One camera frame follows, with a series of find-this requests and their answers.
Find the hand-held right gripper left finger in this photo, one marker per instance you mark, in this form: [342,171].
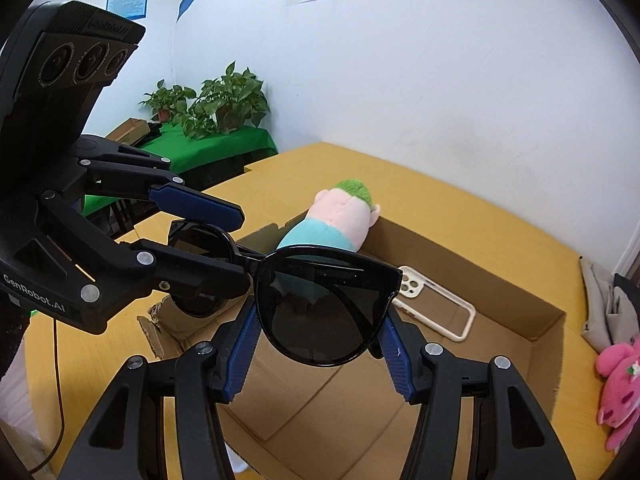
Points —
[242,355]

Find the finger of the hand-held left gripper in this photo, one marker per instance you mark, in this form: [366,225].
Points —
[200,202]
[200,275]

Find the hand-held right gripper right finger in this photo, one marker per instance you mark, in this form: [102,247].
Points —
[397,360]

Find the black sunglasses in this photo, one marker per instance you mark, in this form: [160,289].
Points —
[320,305]

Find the brown cardboard box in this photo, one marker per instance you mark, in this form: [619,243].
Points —
[500,320]

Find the green table cloth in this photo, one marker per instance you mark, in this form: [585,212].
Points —
[225,147]

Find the white phone case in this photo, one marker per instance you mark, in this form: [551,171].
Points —
[412,282]

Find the small flat cardboard box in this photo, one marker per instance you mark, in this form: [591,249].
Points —
[127,130]

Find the small potted green plant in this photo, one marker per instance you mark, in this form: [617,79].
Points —
[165,97]

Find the large potted green plant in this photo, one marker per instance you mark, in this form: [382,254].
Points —
[230,95]

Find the pink pig plush toy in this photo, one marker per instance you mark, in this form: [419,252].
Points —
[340,215]

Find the grey cloth bag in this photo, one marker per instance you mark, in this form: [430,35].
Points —
[597,305]

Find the pink strawberry plush toy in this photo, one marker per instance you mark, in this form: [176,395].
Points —
[620,385]

